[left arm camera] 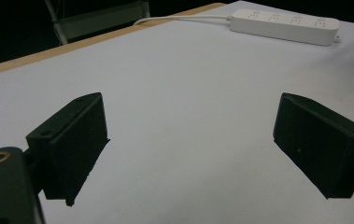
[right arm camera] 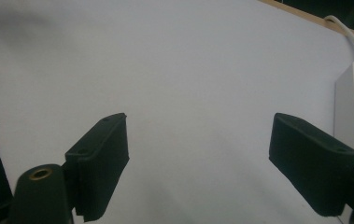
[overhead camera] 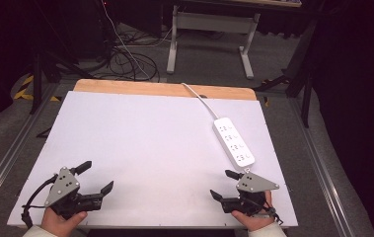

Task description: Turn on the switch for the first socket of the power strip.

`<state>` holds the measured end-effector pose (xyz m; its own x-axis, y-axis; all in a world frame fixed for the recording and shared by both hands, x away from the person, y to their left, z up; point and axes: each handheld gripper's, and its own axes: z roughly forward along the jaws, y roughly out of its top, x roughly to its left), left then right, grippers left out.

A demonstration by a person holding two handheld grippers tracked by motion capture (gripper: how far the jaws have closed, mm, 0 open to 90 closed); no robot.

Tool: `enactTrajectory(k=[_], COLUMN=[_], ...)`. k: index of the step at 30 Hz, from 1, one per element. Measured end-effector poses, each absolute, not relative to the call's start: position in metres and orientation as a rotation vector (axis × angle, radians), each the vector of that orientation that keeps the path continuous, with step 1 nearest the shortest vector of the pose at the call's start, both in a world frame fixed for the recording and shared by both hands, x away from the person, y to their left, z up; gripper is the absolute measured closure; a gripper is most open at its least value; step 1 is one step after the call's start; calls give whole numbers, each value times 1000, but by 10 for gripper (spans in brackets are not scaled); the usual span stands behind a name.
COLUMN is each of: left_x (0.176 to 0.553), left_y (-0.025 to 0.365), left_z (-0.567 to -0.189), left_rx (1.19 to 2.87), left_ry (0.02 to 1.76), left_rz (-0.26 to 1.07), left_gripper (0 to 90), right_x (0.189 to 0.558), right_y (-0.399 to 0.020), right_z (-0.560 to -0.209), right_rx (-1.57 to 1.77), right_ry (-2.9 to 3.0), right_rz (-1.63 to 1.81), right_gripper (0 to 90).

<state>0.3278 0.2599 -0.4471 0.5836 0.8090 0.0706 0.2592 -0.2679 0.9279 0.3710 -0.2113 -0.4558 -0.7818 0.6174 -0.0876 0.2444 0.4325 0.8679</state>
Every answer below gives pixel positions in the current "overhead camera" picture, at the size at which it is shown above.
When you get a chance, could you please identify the hand-held gripper cable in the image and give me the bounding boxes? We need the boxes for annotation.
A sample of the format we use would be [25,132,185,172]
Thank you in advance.
[253,197,284,226]
[21,174,59,229]

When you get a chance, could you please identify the dark curtain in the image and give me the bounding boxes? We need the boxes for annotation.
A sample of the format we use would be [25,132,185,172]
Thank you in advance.
[0,0,40,132]
[309,0,374,237]

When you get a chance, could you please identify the black tripod stand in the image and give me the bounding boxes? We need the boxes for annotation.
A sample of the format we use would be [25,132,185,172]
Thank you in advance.
[30,0,94,116]

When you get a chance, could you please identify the white board sheet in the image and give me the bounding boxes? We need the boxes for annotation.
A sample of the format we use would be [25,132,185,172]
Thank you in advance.
[6,90,299,229]

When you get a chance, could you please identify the wooden desk top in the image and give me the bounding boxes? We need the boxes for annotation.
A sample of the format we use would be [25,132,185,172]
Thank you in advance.
[187,0,303,9]

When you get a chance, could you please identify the left hand-held gripper cable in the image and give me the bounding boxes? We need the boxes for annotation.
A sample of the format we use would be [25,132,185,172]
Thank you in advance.
[21,174,59,229]

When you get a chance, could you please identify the black metal stand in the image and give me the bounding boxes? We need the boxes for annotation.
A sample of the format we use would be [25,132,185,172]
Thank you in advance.
[253,18,319,128]

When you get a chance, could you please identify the white power strip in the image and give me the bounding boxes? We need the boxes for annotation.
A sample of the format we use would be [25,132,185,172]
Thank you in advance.
[212,117,256,169]

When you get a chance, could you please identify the yellow black floor tape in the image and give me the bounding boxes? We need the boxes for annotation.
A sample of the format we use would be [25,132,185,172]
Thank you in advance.
[13,74,61,103]

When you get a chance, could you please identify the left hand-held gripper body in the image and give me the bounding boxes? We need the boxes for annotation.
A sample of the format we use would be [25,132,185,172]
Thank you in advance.
[43,166,106,220]

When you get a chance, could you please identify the person's left hand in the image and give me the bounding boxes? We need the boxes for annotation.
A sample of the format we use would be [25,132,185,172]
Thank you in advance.
[39,206,89,237]

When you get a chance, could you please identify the aluminium floor rail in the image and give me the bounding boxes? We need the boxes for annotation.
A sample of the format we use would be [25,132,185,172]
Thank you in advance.
[0,82,60,216]
[287,97,360,237]

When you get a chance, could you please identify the person's right hand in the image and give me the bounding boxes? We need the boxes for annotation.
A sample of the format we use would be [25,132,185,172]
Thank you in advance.
[230,190,276,232]

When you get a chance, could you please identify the white metal desk frame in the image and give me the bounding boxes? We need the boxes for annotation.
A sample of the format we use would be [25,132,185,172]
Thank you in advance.
[166,4,262,80]

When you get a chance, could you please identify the black floor cables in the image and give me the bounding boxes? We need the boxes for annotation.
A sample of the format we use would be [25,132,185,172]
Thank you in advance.
[104,31,161,82]

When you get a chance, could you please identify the thin white floor cable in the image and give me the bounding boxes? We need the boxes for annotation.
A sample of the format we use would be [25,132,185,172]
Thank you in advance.
[101,0,174,81]

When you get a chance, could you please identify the right hand-held gripper cable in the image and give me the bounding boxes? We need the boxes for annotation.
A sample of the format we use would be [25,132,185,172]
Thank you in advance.
[253,197,284,226]

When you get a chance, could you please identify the white power strip cable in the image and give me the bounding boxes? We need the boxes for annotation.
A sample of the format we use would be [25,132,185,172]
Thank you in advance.
[181,82,221,120]

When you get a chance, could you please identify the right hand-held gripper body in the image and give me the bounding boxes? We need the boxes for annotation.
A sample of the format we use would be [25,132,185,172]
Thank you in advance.
[220,172,280,217]

